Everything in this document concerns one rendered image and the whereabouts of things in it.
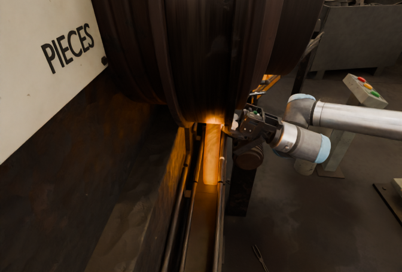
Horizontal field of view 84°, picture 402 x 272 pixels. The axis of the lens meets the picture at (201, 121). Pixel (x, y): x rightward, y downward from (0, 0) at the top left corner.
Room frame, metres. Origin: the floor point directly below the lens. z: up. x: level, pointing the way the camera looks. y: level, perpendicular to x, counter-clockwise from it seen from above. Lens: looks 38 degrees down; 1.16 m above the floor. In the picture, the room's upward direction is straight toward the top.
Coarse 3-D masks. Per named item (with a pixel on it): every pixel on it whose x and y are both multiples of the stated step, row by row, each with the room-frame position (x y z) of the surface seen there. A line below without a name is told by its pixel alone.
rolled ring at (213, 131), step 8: (208, 128) 0.38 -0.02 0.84; (216, 128) 0.38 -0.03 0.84; (208, 136) 0.36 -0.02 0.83; (216, 136) 0.36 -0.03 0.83; (208, 144) 0.35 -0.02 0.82; (216, 144) 0.35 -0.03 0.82; (208, 152) 0.34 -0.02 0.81; (216, 152) 0.34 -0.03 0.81; (208, 160) 0.33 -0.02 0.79; (216, 160) 0.33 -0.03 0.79; (208, 168) 0.32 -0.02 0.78; (216, 168) 0.32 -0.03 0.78; (208, 176) 0.32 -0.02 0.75; (216, 176) 0.32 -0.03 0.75; (216, 184) 0.33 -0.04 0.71
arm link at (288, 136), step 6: (288, 126) 0.51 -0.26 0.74; (294, 126) 0.52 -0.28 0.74; (282, 132) 0.49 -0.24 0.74; (288, 132) 0.49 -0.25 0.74; (294, 132) 0.49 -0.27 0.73; (282, 138) 0.47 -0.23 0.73; (288, 138) 0.48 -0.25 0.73; (294, 138) 0.48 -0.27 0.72; (276, 144) 0.48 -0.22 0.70; (282, 144) 0.47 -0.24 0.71; (288, 144) 0.47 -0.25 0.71; (282, 150) 0.47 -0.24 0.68; (288, 150) 0.47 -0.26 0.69
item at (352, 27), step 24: (336, 0) 2.54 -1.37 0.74; (360, 0) 2.69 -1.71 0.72; (384, 0) 2.84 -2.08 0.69; (336, 24) 2.23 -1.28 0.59; (360, 24) 2.27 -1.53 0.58; (384, 24) 2.30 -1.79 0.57; (336, 48) 2.24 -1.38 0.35; (360, 48) 2.28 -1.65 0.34; (384, 48) 2.32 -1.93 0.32; (312, 72) 2.31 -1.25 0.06
